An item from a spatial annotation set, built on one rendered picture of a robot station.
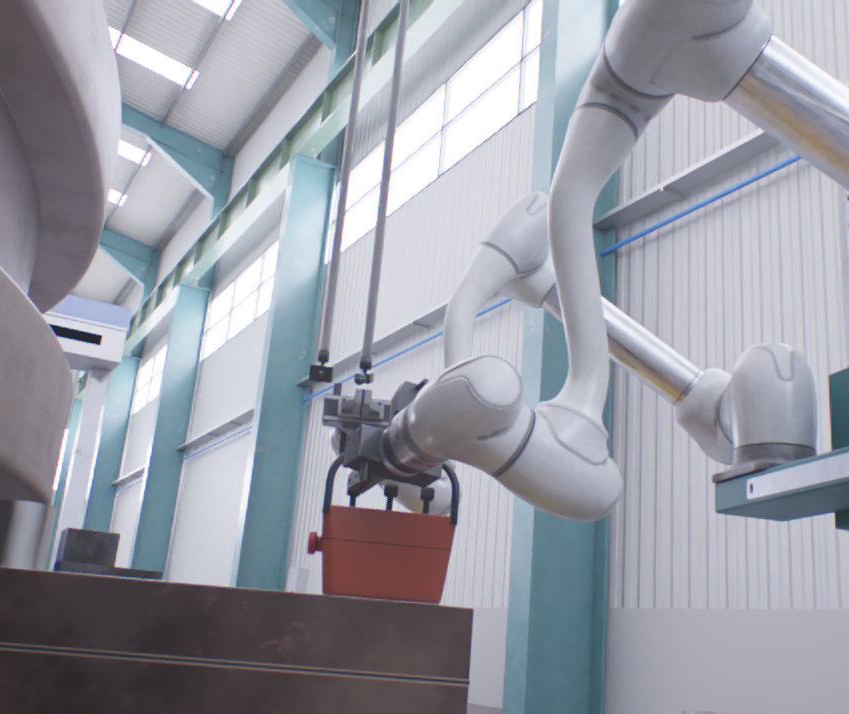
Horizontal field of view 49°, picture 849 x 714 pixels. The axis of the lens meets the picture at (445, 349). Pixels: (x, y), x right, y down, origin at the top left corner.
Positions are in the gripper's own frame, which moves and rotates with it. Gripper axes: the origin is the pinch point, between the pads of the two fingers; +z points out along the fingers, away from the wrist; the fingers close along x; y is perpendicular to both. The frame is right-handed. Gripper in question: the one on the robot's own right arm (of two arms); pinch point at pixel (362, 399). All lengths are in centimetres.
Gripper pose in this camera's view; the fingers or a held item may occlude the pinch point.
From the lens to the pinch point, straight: 159.5
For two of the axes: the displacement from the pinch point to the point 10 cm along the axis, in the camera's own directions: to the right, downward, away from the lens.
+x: 9.9, 1.1, 1.0
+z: 1.3, -2.9, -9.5
